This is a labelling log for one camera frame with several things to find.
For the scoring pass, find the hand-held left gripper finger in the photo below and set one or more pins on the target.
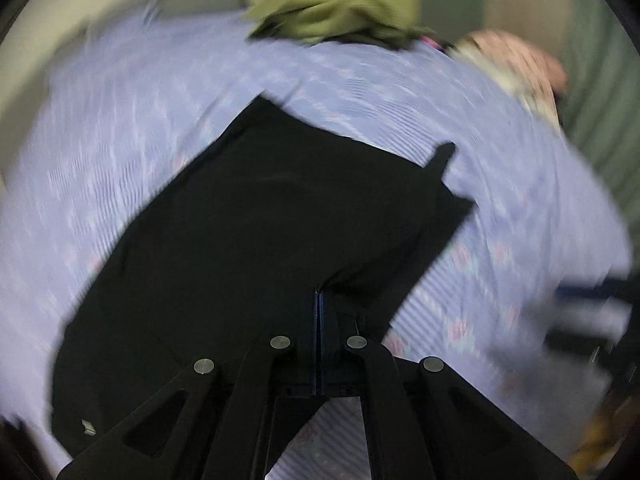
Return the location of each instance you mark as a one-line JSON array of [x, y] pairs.
[[324, 320], [313, 320]]

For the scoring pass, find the black pants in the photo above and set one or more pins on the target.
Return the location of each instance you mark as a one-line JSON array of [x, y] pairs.
[[260, 240]]

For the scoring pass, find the pink patterned cloth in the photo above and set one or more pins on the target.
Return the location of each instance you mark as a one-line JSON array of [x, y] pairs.
[[515, 67]]

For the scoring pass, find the lilac patterned bed sheet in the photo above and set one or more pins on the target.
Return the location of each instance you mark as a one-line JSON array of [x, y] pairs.
[[125, 125]]

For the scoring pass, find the olive green garment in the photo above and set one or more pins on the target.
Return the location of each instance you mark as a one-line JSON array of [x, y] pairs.
[[340, 7]]

